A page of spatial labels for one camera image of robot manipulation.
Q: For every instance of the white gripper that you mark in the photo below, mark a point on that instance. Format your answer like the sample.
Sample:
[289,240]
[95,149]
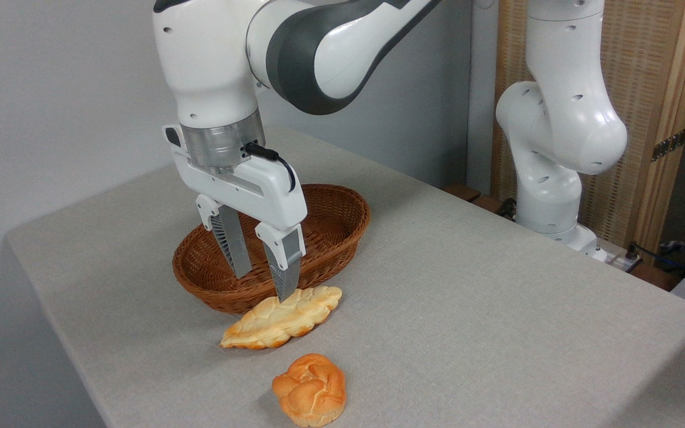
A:
[238,190]

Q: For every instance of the round knotted bread roll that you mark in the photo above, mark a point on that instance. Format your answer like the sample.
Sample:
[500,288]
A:
[310,389]

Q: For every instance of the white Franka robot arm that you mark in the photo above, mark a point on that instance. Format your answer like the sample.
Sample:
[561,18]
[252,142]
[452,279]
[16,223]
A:
[556,119]

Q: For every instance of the long braided bread loaf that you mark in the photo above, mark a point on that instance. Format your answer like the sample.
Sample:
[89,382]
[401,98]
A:
[271,321]

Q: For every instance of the brown wicker basket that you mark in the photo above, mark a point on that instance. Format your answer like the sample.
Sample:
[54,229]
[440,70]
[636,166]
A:
[342,220]

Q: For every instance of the dark metal screen hinge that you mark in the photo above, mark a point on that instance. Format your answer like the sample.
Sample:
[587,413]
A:
[669,144]

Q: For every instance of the wooden woven folding screen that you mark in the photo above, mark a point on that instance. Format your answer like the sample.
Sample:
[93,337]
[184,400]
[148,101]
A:
[646,59]

